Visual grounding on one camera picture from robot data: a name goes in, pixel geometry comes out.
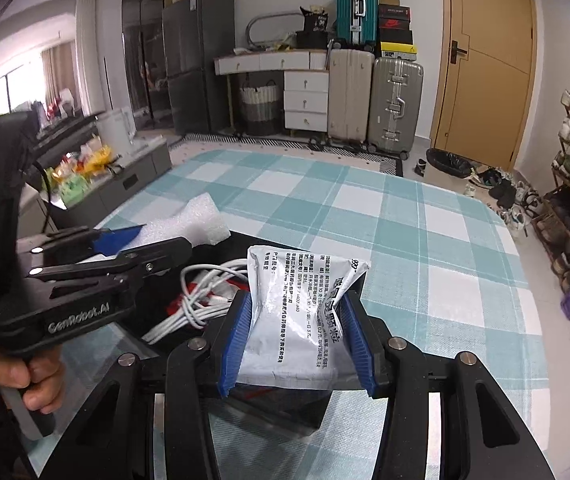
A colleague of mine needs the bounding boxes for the white foam piece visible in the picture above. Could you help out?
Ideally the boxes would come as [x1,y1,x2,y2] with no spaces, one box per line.
[124,193,230,249]

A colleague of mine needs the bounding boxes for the grey cable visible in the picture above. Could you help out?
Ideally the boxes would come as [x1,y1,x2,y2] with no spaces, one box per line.
[142,258,251,346]

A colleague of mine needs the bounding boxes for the white foil sachet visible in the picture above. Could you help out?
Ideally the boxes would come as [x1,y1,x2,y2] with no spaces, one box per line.
[237,245,370,390]

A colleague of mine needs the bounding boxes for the person's left hand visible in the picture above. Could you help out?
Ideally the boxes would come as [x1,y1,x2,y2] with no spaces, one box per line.
[0,347,66,414]

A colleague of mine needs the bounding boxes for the grey low cabinet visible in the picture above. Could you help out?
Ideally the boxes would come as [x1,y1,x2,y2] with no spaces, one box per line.
[18,136,172,237]

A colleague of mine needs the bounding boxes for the black storage box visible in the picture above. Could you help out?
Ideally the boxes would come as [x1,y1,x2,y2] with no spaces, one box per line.
[139,231,366,430]

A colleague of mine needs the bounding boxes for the teal checked tablecloth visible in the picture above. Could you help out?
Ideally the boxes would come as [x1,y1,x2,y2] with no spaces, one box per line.
[30,150,550,479]

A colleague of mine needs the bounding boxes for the woven laundry basket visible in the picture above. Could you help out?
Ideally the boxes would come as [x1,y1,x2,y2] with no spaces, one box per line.
[239,79,282,136]

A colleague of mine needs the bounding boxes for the black round bin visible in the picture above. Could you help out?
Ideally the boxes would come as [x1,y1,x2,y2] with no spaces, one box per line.
[426,148,471,179]

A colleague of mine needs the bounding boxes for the white drawer desk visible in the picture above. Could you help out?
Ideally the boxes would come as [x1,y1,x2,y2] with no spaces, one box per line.
[214,49,328,133]

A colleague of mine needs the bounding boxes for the dark grey refrigerator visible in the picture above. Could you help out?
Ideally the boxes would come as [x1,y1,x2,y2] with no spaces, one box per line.
[162,0,235,136]

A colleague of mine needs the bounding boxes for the beige suitcase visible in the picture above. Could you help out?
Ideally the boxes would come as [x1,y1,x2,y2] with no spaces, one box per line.
[327,49,375,145]

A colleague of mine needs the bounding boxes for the black bag on desk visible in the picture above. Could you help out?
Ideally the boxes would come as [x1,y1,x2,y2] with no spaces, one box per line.
[296,6,328,50]

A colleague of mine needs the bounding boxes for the silver aluminium suitcase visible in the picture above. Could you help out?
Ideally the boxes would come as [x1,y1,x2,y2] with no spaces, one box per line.
[367,58,424,160]

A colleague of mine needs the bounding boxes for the stack of shoe boxes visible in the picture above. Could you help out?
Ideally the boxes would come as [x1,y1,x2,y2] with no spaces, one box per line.
[378,0,417,62]

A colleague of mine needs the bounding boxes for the teal hard suitcase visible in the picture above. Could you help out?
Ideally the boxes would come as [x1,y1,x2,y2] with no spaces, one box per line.
[336,0,379,53]

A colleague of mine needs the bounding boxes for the yellow wooden door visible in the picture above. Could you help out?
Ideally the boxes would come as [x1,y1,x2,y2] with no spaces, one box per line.
[430,0,538,170]

